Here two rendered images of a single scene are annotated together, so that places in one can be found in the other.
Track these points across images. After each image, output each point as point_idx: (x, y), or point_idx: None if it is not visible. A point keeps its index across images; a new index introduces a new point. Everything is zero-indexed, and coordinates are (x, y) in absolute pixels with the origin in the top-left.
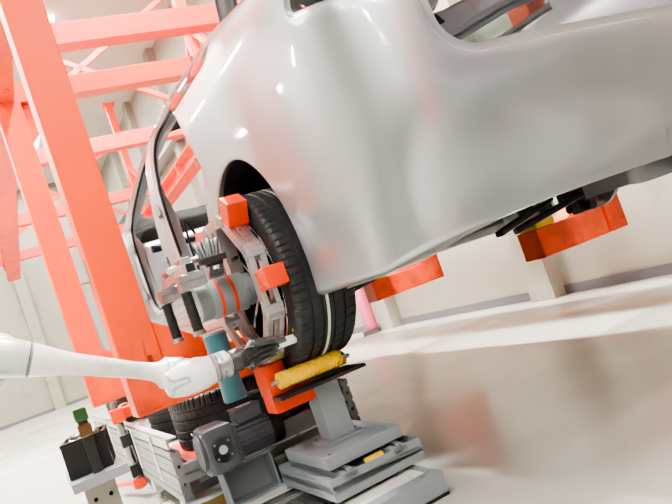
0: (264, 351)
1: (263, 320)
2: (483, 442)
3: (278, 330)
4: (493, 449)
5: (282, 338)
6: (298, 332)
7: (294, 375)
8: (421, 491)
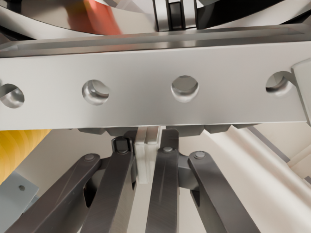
0: (123, 222)
1: (265, 52)
2: (36, 148)
3: (176, 85)
4: (57, 174)
5: (178, 145)
6: (200, 131)
7: (8, 175)
8: None
